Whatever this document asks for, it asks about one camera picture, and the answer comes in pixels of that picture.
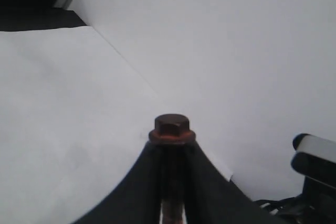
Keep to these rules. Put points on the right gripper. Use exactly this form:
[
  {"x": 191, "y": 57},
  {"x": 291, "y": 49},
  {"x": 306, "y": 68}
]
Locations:
[{"x": 321, "y": 197}]

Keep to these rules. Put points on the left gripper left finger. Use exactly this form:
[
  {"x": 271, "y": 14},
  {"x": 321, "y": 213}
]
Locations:
[{"x": 136, "y": 190}]

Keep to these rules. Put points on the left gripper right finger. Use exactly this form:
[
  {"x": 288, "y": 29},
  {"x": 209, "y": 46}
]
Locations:
[{"x": 210, "y": 195}]

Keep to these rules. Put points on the rusty brown hex flange bolt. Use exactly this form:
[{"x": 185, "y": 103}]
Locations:
[{"x": 172, "y": 129}]

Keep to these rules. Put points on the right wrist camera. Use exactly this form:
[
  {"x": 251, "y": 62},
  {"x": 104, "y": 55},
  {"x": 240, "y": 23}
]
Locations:
[{"x": 317, "y": 150}]

